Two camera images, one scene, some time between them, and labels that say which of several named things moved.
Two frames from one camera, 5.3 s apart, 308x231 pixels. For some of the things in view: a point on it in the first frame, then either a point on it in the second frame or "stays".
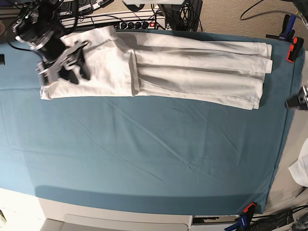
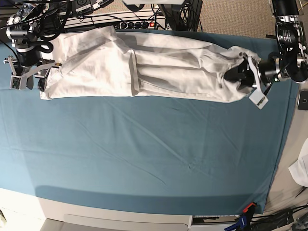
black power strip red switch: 138,25 stays
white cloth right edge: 299,168 stays
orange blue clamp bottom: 244,220 stays
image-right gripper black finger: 292,102 -> 240,73
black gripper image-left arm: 69,57 -> 26,60
